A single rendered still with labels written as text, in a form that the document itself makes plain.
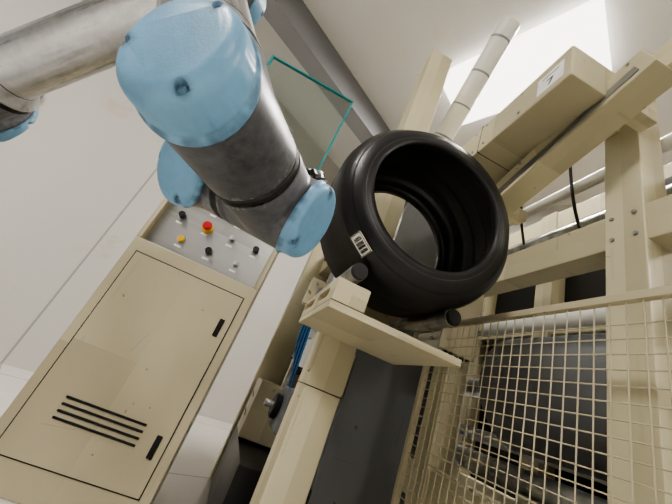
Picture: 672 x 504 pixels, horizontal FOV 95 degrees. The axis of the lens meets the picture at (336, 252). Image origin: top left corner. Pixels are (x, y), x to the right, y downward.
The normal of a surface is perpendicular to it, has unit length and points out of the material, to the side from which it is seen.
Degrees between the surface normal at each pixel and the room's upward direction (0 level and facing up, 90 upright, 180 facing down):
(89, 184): 90
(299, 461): 90
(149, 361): 90
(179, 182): 124
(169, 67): 99
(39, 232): 90
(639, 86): 162
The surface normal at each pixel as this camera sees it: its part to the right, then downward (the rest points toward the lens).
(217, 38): -0.18, -0.34
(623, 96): -0.24, 0.71
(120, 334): 0.30, -0.31
